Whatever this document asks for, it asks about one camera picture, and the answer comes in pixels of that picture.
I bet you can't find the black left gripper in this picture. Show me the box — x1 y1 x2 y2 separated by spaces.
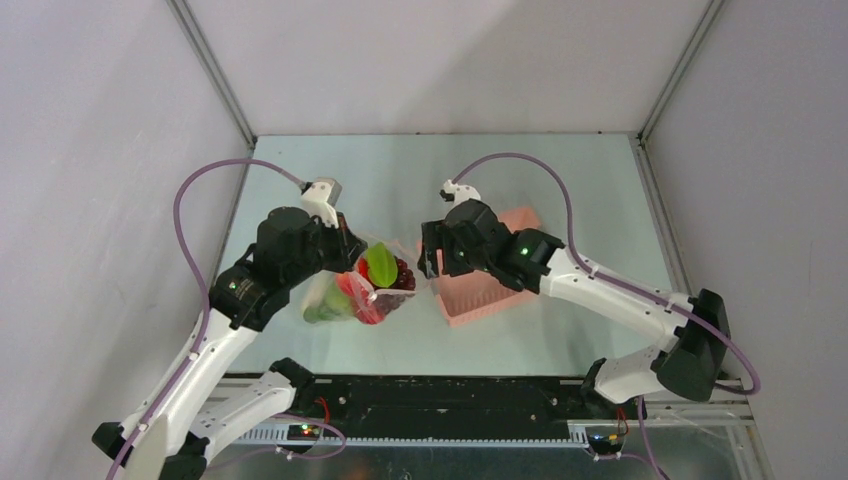
284 209 368 288

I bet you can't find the pink perforated plastic basket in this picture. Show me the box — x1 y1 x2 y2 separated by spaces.
429 207 540 327

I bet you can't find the green leafy lettuce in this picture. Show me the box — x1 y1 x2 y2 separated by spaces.
302 288 353 324

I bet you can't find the green bell pepper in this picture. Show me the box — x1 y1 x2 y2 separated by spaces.
365 242 399 289

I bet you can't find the clear zip top bag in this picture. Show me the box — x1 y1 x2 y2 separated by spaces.
301 235 429 325

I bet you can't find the red bell pepper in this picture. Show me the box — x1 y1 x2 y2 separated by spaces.
336 272 385 325

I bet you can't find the dark purple grape bunch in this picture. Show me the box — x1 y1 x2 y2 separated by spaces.
374 257 416 316

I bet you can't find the red tomato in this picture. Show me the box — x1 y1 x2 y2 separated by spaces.
357 257 370 281

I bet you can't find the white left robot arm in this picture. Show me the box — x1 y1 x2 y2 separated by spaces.
92 207 367 479

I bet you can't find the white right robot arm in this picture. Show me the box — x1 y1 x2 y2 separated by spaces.
418 199 729 418

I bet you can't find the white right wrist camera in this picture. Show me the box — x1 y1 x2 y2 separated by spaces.
439 179 481 205

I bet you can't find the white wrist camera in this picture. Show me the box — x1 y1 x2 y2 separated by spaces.
439 179 481 205
300 177 343 229

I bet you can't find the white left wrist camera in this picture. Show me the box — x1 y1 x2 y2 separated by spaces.
300 177 343 229

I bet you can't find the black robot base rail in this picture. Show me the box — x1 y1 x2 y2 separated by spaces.
218 374 664 446

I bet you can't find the left aluminium frame post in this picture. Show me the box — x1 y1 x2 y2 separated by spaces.
165 0 257 150

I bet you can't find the aluminium frame post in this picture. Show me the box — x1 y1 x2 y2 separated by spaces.
637 0 727 148
165 0 257 150

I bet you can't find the right aluminium frame post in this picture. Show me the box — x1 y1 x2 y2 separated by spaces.
637 0 727 148

